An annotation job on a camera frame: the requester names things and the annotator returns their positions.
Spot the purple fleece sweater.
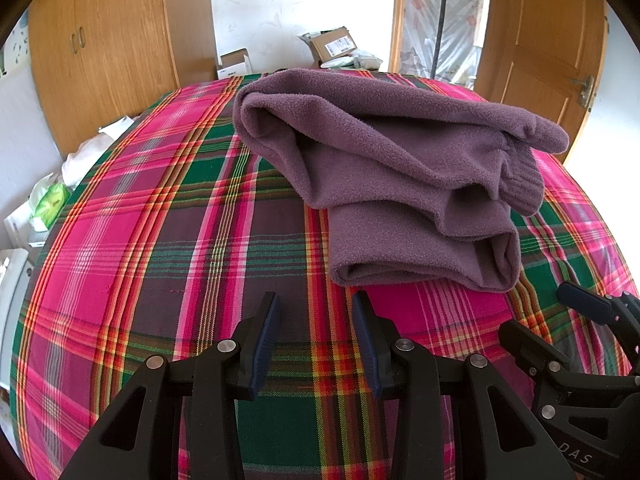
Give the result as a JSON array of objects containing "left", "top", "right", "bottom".
[{"left": 233, "top": 68, "right": 570, "bottom": 292}]

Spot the pink plaid bed cover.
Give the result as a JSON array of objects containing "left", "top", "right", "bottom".
[{"left": 11, "top": 77, "right": 636, "bottom": 479}]

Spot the grey drawer cabinet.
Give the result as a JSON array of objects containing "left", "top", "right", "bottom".
[{"left": 0, "top": 248, "right": 34, "bottom": 391}]

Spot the green tissue pack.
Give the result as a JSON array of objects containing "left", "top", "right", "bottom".
[{"left": 28, "top": 174, "right": 70, "bottom": 232}]

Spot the wooden door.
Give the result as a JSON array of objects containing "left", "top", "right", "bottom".
[{"left": 474, "top": 0, "right": 608, "bottom": 142}]

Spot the brown cardboard box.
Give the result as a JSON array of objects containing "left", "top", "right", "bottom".
[{"left": 299, "top": 27, "right": 357, "bottom": 66}]

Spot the small white cardboard box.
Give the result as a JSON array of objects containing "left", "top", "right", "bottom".
[{"left": 217, "top": 48, "right": 253, "bottom": 79}]

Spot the wooden wardrobe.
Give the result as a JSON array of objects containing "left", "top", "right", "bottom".
[{"left": 28, "top": 0, "right": 217, "bottom": 155}]

